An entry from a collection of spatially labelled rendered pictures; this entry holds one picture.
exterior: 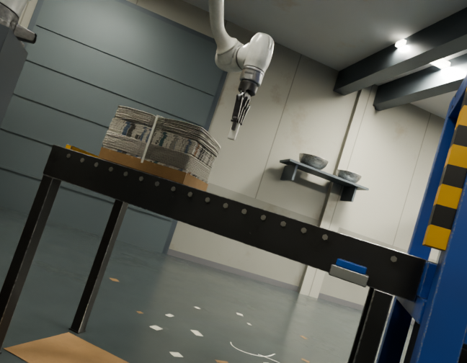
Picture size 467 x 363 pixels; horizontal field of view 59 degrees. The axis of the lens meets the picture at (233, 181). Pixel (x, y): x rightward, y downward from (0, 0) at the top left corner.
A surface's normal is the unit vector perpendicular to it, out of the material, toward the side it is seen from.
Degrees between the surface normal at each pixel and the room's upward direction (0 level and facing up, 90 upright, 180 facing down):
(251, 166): 90
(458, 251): 90
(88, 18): 90
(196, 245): 90
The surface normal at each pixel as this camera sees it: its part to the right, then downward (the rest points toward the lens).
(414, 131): 0.26, 0.00
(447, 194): -0.29, -0.18
